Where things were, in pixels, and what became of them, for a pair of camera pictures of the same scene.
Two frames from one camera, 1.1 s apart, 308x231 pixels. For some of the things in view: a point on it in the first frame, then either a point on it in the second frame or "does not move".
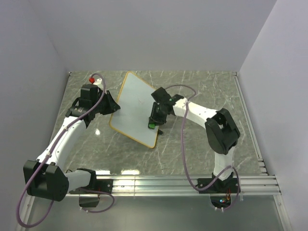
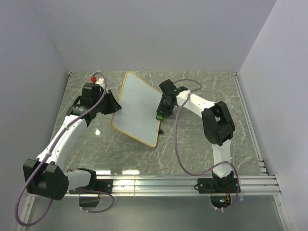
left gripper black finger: x=109 y=104 does not move
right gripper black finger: x=158 y=116 -> x=167 y=104
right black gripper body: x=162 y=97 -> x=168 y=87
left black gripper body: x=100 y=95 does not move
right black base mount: x=219 y=186 does not move
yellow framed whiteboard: x=135 y=102 does not move
